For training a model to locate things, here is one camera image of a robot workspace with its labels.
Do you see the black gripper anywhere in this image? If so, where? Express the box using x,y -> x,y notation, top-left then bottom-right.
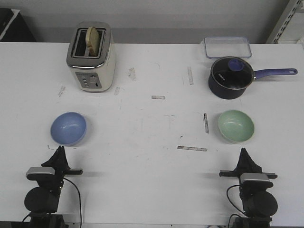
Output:
219,148 -> 277,190
39,146 -> 83,190

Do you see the blue bowl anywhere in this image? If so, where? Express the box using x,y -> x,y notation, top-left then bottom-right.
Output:
50,112 -> 87,146

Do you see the green bowl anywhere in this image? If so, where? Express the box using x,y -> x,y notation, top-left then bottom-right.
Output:
218,110 -> 255,143

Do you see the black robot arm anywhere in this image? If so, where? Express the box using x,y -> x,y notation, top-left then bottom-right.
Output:
219,148 -> 278,228
21,145 -> 83,228

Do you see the dark blue saucepan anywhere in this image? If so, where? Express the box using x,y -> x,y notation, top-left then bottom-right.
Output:
208,68 -> 298,100

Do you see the glass pot lid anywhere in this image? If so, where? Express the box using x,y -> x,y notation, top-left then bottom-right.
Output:
211,57 -> 254,90

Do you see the cream and chrome toaster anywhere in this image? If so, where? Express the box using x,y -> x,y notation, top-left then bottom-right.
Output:
66,21 -> 116,92

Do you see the clear plastic food container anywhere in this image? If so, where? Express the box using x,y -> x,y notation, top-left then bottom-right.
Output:
201,37 -> 252,59

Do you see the slice of toast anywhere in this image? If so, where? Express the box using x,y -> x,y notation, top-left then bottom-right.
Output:
85,27 -> 100,57

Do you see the white slotted shelf upright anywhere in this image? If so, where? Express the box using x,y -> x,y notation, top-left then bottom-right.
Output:
266,0 -> 304,44

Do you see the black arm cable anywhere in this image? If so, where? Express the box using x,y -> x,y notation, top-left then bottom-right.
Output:
63,177 -> 83,226
226,184 -> 245,216

